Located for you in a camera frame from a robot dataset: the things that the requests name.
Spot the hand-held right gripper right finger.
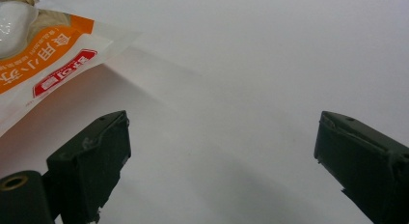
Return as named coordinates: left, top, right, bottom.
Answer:
left=314, top=110, right=409, bottom=224

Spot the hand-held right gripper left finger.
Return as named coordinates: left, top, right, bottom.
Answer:
left=45, top=109, right=132, bottom=224

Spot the white and orange food pouch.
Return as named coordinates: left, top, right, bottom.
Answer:
left=0, top=0, right=143, bottom=137

